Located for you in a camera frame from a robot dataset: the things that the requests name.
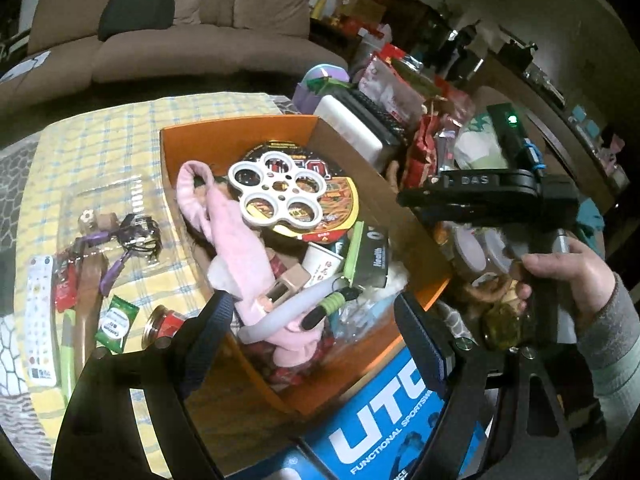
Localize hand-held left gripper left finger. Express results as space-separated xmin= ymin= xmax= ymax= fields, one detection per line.
xmin=50 ymin=290 xmax=236 ymax=480

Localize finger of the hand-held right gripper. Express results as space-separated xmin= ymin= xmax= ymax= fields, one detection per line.
xmin=396 ymin=170 xmax=544 ymax=228

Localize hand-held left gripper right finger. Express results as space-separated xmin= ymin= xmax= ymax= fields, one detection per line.
xmin=394 ymin=292 xmax=574 ymax=480

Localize green and black box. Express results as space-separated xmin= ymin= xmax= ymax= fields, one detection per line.
xmin=342 ymin=220 xmax=391 ymax=289

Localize pink cloth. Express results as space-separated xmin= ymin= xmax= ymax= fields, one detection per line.
xmin=176 ymin=160 xmax=332 ymax=369

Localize orange cardboard box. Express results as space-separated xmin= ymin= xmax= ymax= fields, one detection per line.
xmin=159 ymin=115 xmax=454 ymax=419

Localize white plastic ring tray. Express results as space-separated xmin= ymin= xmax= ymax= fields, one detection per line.
xmin=227 ymin=150 xmax=329 ymax=226

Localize person's right forearm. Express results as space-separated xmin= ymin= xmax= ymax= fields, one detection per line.
xmin=565 ymin=274 xmax=640 ymax=443

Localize yellow checked cloth covered desktop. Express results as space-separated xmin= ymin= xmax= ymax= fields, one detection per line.
xmin=12 ymin=91 xmax=302 ymax=480

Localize person's right hand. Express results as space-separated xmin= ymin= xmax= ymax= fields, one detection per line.
xmin=514 ymin=236 xmax=617 ymax=332

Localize light green white cloth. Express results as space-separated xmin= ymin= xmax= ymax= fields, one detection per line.
xmin=452 ymin=115 xmax=509 ymax=172

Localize red label jar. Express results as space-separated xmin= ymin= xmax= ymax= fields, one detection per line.
xmin=144 ymin=304 xmax=187 ymax=349

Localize red snack bag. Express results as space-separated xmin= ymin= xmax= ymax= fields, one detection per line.
xmin=405 ymin=115 xmax=454 ymax=192

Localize crumpled clear plastic wrappers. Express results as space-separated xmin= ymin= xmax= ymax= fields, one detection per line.
xmin=340 ymin=260 xmax=407 ymax=342

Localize grey lid jar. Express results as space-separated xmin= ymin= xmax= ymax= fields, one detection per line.
xmin=452 ymin=230 xmax=489 ymax=282
xmin=482 ymin=232 xmax=522 ymax=282

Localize wicker basket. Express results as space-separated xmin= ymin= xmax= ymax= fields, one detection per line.
xmin=382 ymin=160 xmax=532 ymax=357

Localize yellowish glass jar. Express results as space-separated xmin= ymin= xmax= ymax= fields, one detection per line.
xmin=481 ymin=300 xmax=527 ymax=352

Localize white curved tube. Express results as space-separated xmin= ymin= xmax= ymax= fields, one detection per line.
xmin=237 ymin=280 xmax=346 ymax=344

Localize blue UTO box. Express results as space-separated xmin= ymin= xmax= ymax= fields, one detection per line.
xmin=280 ymin=345 xmax=494 ymax=480

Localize red plaid packet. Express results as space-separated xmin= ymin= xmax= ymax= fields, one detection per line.
xmin=265 ymin=335 xmax=339 ymax=394

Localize green sachet packet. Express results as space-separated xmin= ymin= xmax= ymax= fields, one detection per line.
xmin=95 ymin=295 xmax=140 ymax=352

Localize black green wrapped tool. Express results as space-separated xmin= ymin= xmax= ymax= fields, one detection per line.
xmin=300 ymin=287 xmax=364 ymax=331

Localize wooden block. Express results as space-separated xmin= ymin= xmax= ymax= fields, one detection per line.
xmin=260 ymin=265 xmax=311 ymax=311

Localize black keyboard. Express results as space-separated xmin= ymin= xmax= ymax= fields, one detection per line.
xmin=340 ymin=87 xmax=414 ymax=147

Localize white paper cup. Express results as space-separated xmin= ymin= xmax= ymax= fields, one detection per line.
xmin=301 ymin=242 xmax=346 ymax=289

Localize black key bundle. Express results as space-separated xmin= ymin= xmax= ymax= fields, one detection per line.
xmin=117 ymin=212 xmax=164 ymax=256

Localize brown wooden stick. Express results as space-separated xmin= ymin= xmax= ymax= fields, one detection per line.
xmin=72 ymin=252 xmax=106 ymax=366

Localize instant noodle bowl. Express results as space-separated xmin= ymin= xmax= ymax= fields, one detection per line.
xmin=237 ymin=139 xmax=362 ymax=244

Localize white plastic box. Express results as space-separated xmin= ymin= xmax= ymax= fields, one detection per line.
xmin=312 ymin=94 xmax=386 ymax=166

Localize red and white bag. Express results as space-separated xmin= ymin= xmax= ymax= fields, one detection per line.
xmin=357 ymin=55 xmax=427 ymax=122

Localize green plastic stick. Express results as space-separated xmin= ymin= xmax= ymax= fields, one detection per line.
xmin=58 ymin=307 xmax=79 ymax=407

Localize small red packet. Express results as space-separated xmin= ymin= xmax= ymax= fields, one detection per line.
xmin=54 ymin=260 xmax=79 ymax=312

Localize small wooden figure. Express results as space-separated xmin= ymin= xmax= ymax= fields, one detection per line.
xmin=77 ymin=210 xmax=121 ymax=234

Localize white remote control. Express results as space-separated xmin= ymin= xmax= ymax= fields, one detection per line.
xmin=24 ymin=254 xmax=56 ymax=390

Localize clear plastic packaging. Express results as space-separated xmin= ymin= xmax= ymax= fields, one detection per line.
xmin=57 ymin=174 xmax=169 ymax=266

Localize purple round container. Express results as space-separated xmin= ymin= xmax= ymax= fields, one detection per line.
xmin=292 ymin=62 xmax=351 ymax=116

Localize grey patterned cloth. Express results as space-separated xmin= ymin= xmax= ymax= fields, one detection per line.
xmin=0 ymin=137 xmax=52 ymax=462

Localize brown cardboard boxes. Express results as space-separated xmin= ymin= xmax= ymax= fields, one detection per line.
xmin=335 ymin=0 xmax=389 ymax=27

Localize brown fabric sofa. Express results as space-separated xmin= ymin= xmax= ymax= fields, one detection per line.
xmin=0 ymin=0 xmax=352 ymax=112

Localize white cloth on sofa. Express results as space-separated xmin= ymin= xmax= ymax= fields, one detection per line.
xmin=0 ymin=50 xmax=52 ymax=84

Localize black cushion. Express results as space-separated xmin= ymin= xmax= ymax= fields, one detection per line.
xmin=97 ymin=0 xmax=176 ymax=42

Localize purple handled tool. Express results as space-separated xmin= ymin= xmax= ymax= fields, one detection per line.
xmin=75 ymin=227 xmax=136 ymax=299

